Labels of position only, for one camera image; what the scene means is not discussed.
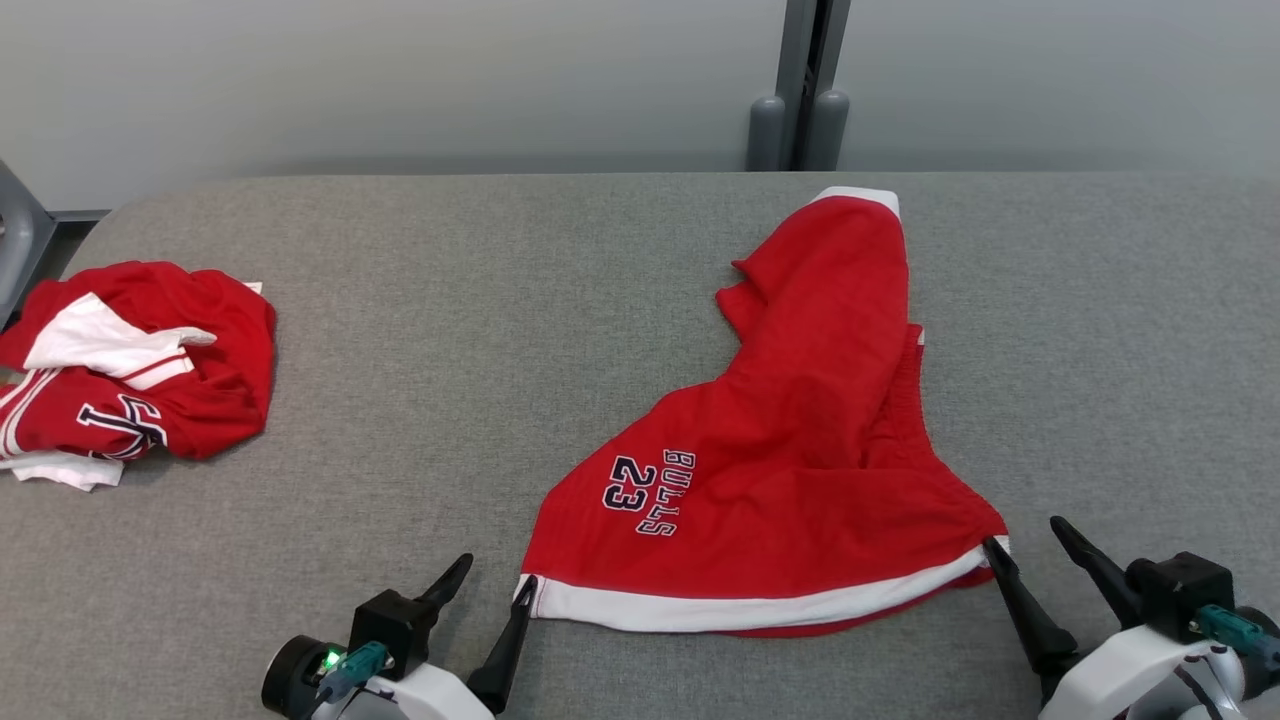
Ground grey slanted partition leg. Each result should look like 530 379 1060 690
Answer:
0 160 58 326

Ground red Bulls 23 shorts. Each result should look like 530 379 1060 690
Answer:
515 187 1011 638

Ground teal-plug camera cable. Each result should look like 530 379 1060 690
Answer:
1190 605 1280 669
318 643 391 703

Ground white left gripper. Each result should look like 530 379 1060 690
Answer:
262 553 538 720

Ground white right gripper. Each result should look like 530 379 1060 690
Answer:
983 516 1246 720

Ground teal-plug left camera cable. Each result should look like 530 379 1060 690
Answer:
318 643 391 703

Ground grey cylindrical post foot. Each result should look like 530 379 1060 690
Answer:
748 95 789 172
810 89 851 171

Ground grey metal partition post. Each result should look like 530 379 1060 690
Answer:
775 0 853 171

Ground red white sports jersey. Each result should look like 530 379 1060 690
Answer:
0 260 278 491

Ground teal-plug right camera cable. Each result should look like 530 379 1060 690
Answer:
1190 605 1280 669

